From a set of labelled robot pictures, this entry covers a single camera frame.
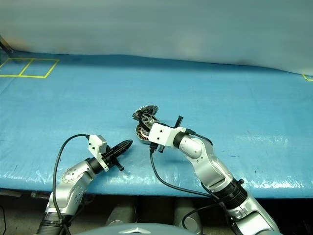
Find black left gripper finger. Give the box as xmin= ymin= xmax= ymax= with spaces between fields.
xmin=112 ymin=143 xmax=133 ymax=160
xmin=109 ymin=139 xmax=134 ymax=154

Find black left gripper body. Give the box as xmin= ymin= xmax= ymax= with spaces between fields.
xmin=102 ymin=151 xmax=124 ymax=172

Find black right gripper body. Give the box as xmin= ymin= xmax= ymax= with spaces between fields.
xmin=148 ymin=115 xmax=184 ymax=154

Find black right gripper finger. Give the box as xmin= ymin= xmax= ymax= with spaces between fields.
xmin=140 ymin=119 xmax=152 ymax=143

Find black spoked motor rotor cap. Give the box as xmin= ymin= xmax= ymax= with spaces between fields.
xmin=139 ymin=113 xmax=160 ymax=131

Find round motor stator copper windings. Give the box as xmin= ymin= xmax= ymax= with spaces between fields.
xmin=134 ymin=123 xmax=151 ymax=145

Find grey rounded shape under table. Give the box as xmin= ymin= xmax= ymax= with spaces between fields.
xmin=106 ymin=204 xmax=137 ymax=228
xmin=173 ymin=202 xmax=204 ymax=234

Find blue plastic table cover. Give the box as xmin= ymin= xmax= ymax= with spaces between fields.
xmin=0 ymin=49 xmax=313 ymax=198

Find grey robot torso with logo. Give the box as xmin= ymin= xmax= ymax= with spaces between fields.
xmin=84 ymin=222 xmax=194 ymax=235

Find yellow tape double square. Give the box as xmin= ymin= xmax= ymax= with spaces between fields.
xmin=0 ymin=58 xmax=60 ymax=79

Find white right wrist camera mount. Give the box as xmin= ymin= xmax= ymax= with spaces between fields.
xmin=148 ymin=123 xmax=186 ymax=149

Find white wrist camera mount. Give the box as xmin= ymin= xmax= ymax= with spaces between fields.
xmin=88 ymin=134 xmax=110 ymax=171
xmin=148 ymin=123 xmax=186 ymax=149

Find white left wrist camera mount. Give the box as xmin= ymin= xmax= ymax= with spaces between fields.
xmin=88 ymin=134 xmax=110 ymax=171

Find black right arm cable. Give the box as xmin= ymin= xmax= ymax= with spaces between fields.
xmin=149 ymin=144 xmax=236 ymax=235

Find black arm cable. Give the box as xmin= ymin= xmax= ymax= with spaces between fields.
xmin=149 ymin=144 xmax=236 ymax=235
xmin=52 ymin=134 xmax=90 ymax=235

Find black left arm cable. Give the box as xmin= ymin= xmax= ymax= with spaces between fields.
xmin=52 ymin=134 xmax=90 ymax=235

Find metal frame post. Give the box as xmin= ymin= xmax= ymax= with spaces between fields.
xmin=0 ymin=34 xmax=13 ymax=54

